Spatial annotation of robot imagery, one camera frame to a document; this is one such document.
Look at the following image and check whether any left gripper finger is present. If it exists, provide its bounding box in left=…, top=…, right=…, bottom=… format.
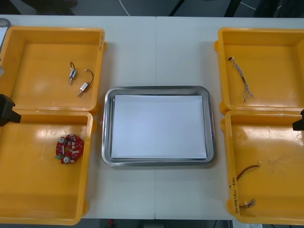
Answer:
left=0, top=94, right=16, bottom=121
left=0, top=109, right=22, bottom=127

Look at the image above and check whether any round red circuit board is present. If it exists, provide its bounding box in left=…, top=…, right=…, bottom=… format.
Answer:
left=56, top=133, right=85, bottom=165

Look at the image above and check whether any red-black wire harness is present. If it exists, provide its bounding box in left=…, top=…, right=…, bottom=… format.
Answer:
left=236, top=161, right=262, bottom=209

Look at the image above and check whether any solenoid with blue label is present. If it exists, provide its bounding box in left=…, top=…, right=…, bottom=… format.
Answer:
left=68, top=62, right=78, bottom=85

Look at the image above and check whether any solenoid with white label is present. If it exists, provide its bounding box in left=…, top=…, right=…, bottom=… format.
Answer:
left=76, top=69, right=94, bottom=97

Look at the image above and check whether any blue-white twisted wire harness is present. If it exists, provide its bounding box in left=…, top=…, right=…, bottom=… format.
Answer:
left=228, top=56, right=255, bottom=103

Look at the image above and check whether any steel tray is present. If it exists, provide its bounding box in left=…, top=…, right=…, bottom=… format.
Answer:
left=101, top=85, right=217, bottom=168

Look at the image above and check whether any yellow-orange plastic bin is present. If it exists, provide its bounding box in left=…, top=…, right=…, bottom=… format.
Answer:
left=0, top=109, right=97, bottom=226
left=0, top=25, right=107, bottom=113
left=220, top=109, right=304, bottom=225
left=214, top=27, right=304, bottom=113

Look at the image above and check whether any grey metal container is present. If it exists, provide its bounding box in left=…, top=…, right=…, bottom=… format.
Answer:
left=0, top=18, right=12, bottom=30

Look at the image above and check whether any white paper sheet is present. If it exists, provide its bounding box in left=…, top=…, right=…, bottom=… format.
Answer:
left=111, top=94, right=207, bottom=159

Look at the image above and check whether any black diagonal bar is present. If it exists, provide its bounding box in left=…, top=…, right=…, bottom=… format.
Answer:
left=170, top=0, right=189, bottom=16

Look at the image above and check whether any white cable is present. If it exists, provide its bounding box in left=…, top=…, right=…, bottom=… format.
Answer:
left=119, top=0, right=130, bottom=17

